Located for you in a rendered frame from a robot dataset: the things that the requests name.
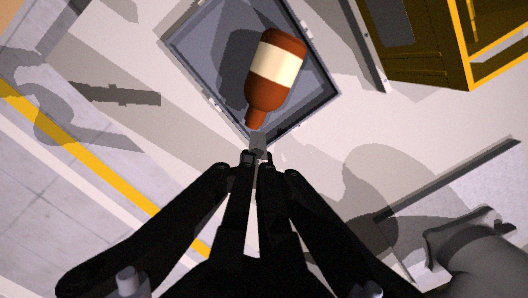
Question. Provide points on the brown glass bottle with cream label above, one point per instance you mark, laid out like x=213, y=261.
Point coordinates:
x=275, y=65

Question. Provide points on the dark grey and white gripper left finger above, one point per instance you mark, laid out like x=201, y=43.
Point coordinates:
x=136, y=267

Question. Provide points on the dark olive open-top crate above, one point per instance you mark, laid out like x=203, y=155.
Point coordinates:
x=428, y=42

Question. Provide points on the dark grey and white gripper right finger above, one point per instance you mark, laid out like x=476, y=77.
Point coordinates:
x=348, y=266

